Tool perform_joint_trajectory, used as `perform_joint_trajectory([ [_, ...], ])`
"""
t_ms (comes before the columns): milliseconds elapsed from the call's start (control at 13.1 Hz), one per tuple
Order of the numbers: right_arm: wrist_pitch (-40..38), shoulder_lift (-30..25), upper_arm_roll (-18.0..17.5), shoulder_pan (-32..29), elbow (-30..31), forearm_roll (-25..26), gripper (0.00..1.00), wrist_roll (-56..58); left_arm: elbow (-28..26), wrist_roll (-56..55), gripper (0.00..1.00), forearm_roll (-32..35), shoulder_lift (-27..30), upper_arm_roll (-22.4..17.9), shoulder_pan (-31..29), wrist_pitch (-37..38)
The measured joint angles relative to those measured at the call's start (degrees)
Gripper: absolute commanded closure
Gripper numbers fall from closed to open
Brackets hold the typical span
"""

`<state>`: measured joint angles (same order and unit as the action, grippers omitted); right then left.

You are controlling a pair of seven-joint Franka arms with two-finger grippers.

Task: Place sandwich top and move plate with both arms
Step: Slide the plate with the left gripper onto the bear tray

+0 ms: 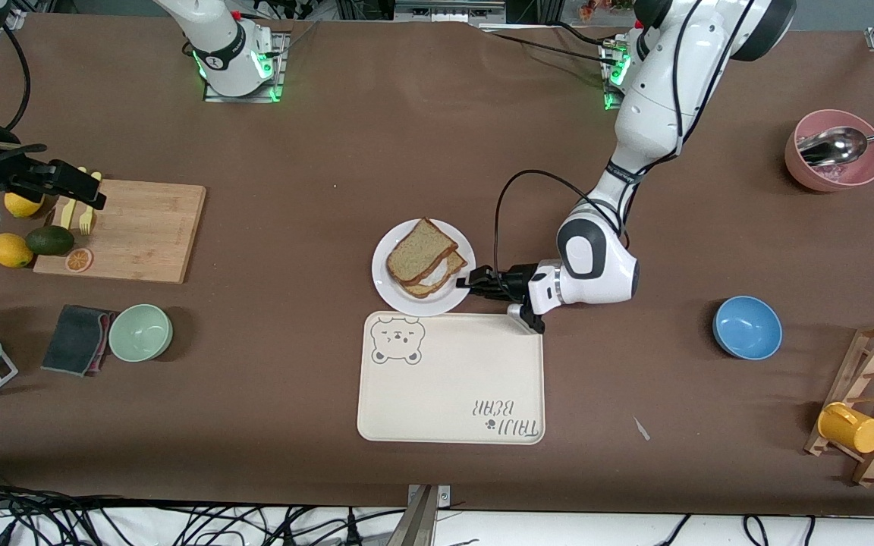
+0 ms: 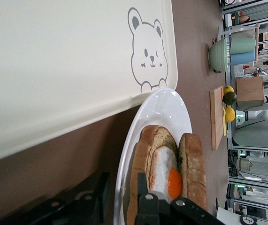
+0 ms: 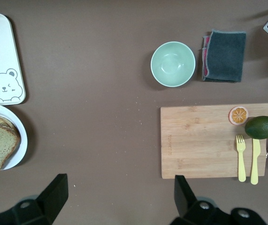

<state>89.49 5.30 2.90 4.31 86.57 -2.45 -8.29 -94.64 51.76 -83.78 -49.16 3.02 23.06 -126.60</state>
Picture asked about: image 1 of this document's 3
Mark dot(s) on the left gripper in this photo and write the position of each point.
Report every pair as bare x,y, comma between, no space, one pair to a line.
514,278

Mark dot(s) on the fried egg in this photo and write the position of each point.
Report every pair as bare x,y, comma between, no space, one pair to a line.
437,274

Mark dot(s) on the plain brown bread slice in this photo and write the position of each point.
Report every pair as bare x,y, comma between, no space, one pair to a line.
418,254

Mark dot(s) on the white round plate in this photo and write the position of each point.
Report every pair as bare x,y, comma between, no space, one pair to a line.
388,292

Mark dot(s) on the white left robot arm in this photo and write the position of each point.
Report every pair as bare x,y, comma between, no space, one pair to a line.
657,98

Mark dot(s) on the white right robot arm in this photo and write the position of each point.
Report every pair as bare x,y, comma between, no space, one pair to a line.
217,38

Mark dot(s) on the yellow plastic knife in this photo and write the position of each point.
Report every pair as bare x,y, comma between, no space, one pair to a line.
67,216

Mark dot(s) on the yellow plastic fork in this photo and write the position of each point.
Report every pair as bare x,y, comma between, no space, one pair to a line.
86,221

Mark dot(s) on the yellow lemon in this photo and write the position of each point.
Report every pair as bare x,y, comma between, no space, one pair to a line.
10,250
23,206

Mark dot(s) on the green avocado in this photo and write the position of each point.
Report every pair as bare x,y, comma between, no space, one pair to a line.
50,240

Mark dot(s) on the orange slice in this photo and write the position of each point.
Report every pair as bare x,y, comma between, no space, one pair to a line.
79,261

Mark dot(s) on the wooden cutting board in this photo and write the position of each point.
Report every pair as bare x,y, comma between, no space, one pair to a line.
141,227

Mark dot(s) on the cream tray with bear print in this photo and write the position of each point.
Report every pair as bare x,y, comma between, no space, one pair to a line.
452,379

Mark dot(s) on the dark grey folded cloth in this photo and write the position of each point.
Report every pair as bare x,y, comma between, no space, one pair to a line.
73,337

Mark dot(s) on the pale green bowl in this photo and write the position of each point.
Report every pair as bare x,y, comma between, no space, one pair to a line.
140,332

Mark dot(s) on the small white paper scrap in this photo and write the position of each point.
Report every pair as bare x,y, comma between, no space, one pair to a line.
641,428

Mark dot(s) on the blue bowl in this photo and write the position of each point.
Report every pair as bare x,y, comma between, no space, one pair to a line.
747,327

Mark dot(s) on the grey metal box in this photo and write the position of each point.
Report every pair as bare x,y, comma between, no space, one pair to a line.
444,11

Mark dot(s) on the pink bowl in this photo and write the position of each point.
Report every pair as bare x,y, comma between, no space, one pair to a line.
831,178

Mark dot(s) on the metal spoon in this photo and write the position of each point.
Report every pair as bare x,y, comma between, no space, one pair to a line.
831,146

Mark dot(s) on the yellow mug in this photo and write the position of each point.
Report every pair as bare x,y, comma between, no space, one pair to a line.
850,428

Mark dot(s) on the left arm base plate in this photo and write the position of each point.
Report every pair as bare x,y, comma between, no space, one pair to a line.
605,76

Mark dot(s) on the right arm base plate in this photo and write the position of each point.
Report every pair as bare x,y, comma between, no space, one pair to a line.
279,68

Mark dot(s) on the metal bracket at table edge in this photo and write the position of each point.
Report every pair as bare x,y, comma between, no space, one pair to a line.
422,519

